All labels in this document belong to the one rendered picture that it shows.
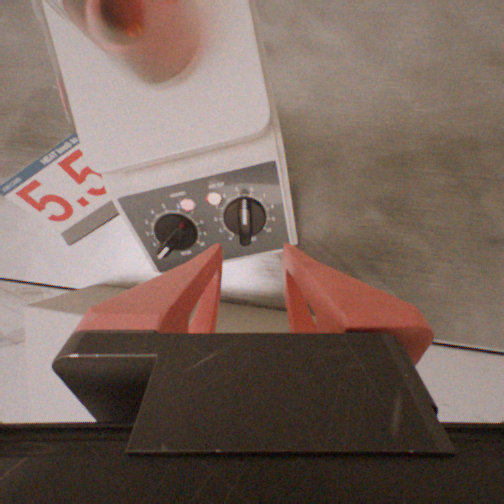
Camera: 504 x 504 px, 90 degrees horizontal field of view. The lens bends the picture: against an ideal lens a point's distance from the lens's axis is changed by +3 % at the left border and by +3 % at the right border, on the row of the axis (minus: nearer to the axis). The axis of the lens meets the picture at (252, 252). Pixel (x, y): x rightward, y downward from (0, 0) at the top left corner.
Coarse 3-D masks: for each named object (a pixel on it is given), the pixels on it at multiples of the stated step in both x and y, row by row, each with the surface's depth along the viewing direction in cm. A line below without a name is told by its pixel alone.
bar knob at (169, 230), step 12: (168, 216) 19; (180, 216) 19; (156, 228) 19; (168, 228) 19; (180, 228) 18; (192, 228) 19; (168, 240) 18; (180, 240) 18; (192, 240) 20; (156, 252) 19; (168, 252) 19
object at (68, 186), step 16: (64, 160) 21; (80, 160) 22; (48, 176) 22; (64, 176) 22; (80, 176) 23; (96, 176) 23; (16, 192) 22; (32, 192) 22; (48, 192) 23; (64, 192) 23; (80, 192) 23; (96, 192) 24; (32, 208) 23; (48, 208) 24; (64, 208) 24; (80, 208) 24
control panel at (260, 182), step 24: (240, 168) 17; (264, 168) 17; (144, 192) 18; (168, 192) 18; (192, 192) 18; (216, 192) 18; (240, 192) 18; (264, 192) 18; (144, 216) 19; (192, 216) 19; (216, 216) 19; (144, 240) 20; (216, 240) 20; (264, 240) 20; (288, 240) 20; (168, 264) 21
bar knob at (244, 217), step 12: (240, 204) 17; (252, 204) 18; (228, 216) 19; (240, 216) 17; (252, 216) 19; (264, 216) 19; (228, 228) 19; (240, 228) 18; (252, 228) 19; (240, 240) 18
